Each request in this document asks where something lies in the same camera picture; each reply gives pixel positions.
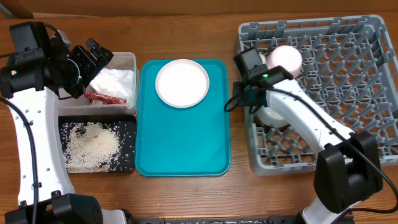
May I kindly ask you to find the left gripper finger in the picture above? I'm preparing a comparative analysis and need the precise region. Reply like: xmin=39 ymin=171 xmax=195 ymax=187
xmin=86 ymin=38 xmax=114 ymax=70
xmin=71 ymin=45 xmax=99 ymax=87

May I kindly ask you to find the grey bowl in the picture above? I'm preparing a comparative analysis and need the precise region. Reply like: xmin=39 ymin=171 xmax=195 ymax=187
xmin=255 ymin=106 xmax=289 ymax=128

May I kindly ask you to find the white napkin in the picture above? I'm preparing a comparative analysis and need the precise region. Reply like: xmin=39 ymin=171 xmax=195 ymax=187
xmin=90 ymin=68 xmax=136 ymax=101

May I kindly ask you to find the red snack wrapper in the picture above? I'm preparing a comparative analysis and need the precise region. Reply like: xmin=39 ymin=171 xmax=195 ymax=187
xmin=84 ymin=93 xmax=127 ymax=105

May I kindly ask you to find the pink bowl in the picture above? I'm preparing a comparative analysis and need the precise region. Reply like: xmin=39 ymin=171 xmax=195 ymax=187
xmin=266 ymin=45 xmax=303 ymax=78

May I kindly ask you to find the pink plate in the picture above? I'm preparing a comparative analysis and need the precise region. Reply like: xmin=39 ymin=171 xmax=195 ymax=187
xmin=155 ymin=59 xmax=210 ymax=108

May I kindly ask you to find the white cup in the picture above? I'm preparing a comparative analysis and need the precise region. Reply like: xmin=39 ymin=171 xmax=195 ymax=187
xmin=259 ymin=54 xmax=266 ymax=64

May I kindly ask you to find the wooden chopstick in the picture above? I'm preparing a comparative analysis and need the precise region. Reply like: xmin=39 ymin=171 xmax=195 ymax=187
xmin=159 ymin=215 xmax=241 ymax=219

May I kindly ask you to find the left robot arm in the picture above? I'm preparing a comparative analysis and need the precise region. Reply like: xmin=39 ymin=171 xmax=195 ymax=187
xmin=1 ymin=22 xmax=134 ymax=223

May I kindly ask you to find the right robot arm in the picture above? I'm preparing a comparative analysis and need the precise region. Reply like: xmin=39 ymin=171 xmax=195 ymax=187
xmin=234 ymin=45 xmax=383 ymax=223

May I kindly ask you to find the grey dishwasher rack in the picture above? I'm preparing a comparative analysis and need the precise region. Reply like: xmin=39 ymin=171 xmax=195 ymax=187
xmin=238 ymin=15 xmax=397 ymax=176

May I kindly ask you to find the clear plastic bin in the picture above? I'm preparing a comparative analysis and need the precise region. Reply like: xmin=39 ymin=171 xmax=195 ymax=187
xmin=59 ymin=52 xmax=140 ymax=116

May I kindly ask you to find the black plastic tray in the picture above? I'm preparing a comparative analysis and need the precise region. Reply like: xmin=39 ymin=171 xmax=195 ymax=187
xmin=58 ymin=114 xmax=138 ymax=174

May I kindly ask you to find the teal serving tray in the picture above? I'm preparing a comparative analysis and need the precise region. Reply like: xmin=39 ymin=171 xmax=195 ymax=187
xmin=135 ymin=59 xmax=231 ymax=177

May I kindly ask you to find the pile of rice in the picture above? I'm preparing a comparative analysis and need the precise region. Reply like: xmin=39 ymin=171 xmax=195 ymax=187
xmin=60 ymin=121 xmax=136 ymax=173

